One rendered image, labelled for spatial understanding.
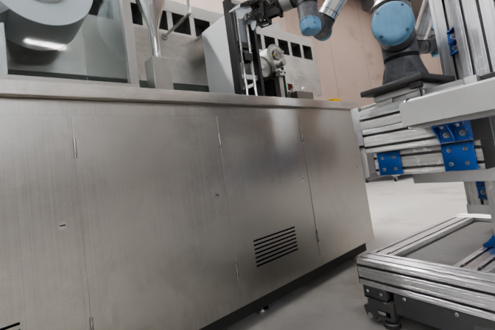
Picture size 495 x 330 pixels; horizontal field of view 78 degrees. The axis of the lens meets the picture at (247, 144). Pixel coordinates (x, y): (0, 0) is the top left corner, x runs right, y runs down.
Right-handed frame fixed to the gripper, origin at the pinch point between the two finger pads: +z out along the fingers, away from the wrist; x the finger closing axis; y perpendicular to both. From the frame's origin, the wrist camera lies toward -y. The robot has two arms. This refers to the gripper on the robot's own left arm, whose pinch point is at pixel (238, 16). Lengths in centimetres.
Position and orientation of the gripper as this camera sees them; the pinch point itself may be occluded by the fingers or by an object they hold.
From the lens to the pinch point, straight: 140.1
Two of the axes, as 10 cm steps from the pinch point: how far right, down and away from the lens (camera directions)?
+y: 0.7, 9.8, -1.9
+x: 5.3, 1.3, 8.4
